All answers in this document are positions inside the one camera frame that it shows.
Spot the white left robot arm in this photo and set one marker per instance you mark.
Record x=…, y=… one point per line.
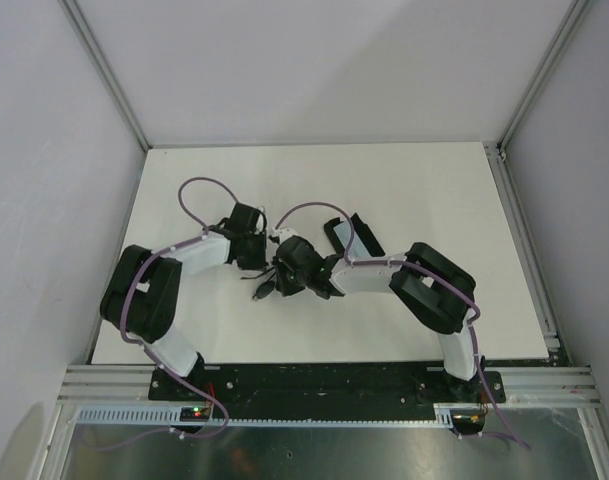
x=142, y=295

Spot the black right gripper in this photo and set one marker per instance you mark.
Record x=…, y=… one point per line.
x=283, y=284

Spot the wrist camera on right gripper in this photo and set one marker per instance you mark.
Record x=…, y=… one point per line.
x=280, y=235

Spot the aluminium frame rail right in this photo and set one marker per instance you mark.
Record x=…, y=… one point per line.
x=522, y=239

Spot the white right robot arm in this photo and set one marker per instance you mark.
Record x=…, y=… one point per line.
x=438, y=293

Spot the aluminium frame post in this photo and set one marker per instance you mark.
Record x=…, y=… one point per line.
x=564, y=35
x=98, y=59

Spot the aluminium frame post left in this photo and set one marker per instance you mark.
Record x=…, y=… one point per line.
x=98, y=59

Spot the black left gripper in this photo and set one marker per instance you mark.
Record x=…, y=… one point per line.
x=260, y=261

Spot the white slotted cable duct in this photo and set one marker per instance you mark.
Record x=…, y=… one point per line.
x=192, y=416

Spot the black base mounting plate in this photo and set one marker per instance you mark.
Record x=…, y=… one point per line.
x=426, y=381

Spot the dark aviator sunglasses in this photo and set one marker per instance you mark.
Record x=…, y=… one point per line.
x=266, y=287

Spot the light blue cleaning cloth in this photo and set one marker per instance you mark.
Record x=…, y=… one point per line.
x=342, y=232

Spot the black glasses case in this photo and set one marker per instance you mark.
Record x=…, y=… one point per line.
x=367, y=244

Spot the aluminium frame post right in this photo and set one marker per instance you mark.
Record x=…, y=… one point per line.
x=564, y=35

